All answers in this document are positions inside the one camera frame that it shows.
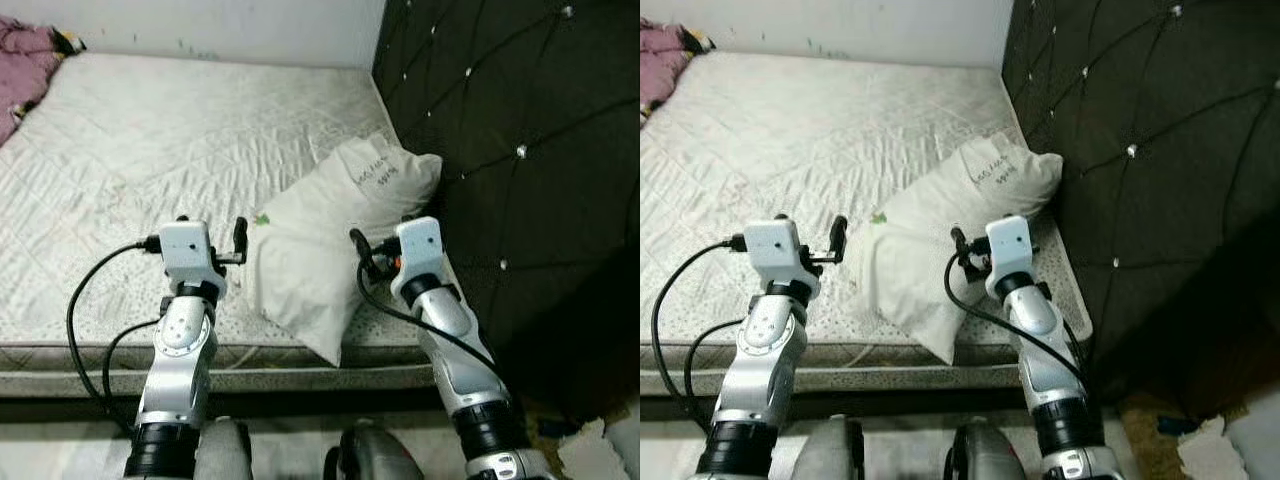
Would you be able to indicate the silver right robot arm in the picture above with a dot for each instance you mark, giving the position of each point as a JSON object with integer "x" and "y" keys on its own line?
{"x": 450, "y": 340}
{"x": 1035, "y": 340}

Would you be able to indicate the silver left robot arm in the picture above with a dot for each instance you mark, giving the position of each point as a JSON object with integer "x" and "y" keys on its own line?
{"x": 180, "y": 350}
{"x": 760, "y": 350}

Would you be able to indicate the white pillow green tree print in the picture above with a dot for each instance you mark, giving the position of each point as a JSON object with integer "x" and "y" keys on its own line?
{"x": 320, "y": 230}
{"x": 930, "y": 250}

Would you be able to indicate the grey quilted mattress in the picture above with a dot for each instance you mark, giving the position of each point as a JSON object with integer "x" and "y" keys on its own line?
{"x": 150, "y": 150}
{"x": 780, "y": 150}

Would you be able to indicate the grey upholstered bed base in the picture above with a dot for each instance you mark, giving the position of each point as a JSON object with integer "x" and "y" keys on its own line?
{"x": 900, "y": 382}
{"x": 300, "y": 383}

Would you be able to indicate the grey robot left leg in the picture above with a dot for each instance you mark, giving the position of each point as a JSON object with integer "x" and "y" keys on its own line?
{"x": 830, "y": 455}
{"x": 225, "y": 455}

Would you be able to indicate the grey robot leg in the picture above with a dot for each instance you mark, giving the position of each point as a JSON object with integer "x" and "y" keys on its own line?
{"x": 990, "y": 460}
{"x": 225, "y": 455}
{"x": 830, "y": 455}
{"x": 375, "y": 460}

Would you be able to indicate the grey robot right leg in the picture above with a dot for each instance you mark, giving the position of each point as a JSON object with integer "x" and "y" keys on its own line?
{"x": 375, "y": 460}
{"x": 990, "y": 460}

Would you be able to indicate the brown floor mat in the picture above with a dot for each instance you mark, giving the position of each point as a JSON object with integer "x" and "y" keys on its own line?
{"x": 1140, "y": 440}
{"x": 530, "y": 415}

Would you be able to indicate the black tufted headboard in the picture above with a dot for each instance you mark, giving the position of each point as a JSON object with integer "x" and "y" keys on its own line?
{"x": 520, "y": 100}
{"x": 1150, "y": 100}

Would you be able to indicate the small dark blue item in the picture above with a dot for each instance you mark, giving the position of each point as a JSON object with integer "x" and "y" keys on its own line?
{"x": 555, "y": 429}
{"x": 1178, "y": 425}

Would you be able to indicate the purple cartoon print blanket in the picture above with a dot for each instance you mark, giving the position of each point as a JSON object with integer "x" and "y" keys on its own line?
{"x": 660, "y": 60}
{"x": 20, "y": 70}

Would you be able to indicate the white crumpled cloth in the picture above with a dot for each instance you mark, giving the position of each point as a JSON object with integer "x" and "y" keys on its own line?
{"x": 590, "y": 455}
{"x": 1210, "y": 455}

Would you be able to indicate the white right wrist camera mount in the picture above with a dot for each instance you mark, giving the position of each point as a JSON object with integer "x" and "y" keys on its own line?
{"x": 420, "y": 250}
{"x": 1010, "y": 245}

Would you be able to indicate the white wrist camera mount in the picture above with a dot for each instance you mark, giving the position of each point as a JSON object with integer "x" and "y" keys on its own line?
{"x": 770, "y": 245}
{"x": 1010, "y": 245}
{"x": 420, "y": 250}
{"x": 185, "y": 245}

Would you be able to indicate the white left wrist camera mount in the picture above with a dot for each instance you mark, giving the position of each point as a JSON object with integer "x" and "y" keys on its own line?
{"x": 185, "y": 245}
{"x": 770, "y": 245}

